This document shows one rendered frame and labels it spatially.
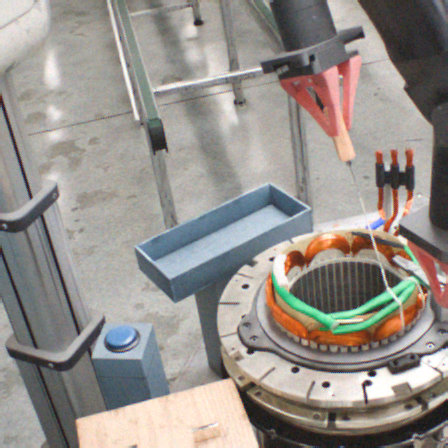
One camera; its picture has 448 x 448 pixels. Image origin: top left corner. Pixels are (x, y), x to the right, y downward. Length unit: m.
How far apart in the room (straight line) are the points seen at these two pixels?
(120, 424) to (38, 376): 0.42
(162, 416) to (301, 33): 0.45
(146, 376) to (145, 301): 1.75
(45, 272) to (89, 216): 2.15
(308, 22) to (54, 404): 0.81
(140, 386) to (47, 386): 0.28
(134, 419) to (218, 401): 0.10
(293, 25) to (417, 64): 0.24
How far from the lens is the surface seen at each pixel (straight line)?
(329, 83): 0.83
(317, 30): 0.83
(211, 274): 1.17
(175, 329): 2.69
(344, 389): 0.90
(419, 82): 0.64
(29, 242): 1.17
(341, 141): 0.87
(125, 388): 1.12
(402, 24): 0.61
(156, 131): 2.24
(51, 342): 1.28
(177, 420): 0.94
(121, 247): 3.12
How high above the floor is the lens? 1.75
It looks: 34 degrees down
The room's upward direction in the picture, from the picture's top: 10 degrees counter-clockwise
